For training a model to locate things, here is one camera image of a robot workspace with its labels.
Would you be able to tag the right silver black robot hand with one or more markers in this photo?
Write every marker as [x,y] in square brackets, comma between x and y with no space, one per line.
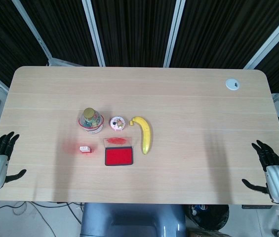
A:
[278,181]

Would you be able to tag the clear block with red base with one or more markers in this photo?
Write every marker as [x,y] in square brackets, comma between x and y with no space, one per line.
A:
[85,149]

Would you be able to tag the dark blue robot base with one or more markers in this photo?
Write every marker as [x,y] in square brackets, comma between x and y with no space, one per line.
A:
[131,219]

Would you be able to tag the black desk control box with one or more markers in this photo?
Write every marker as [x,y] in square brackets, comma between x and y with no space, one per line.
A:
[256,207]

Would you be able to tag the black waste bin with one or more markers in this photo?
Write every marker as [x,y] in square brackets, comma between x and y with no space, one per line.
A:
[211,217]

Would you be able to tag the clear bottle with gold cap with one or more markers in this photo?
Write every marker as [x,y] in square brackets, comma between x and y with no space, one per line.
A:
[90,121]

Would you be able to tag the red ink pad clear lid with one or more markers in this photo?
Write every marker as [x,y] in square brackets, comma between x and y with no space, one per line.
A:
[118,156]

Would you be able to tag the yellow banana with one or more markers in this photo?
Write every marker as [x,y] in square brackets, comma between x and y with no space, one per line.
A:
[145,133]

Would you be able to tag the white partition post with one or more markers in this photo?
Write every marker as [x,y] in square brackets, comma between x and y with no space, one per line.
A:
[93,32]
[270,40]
[175,32]
[33,34]

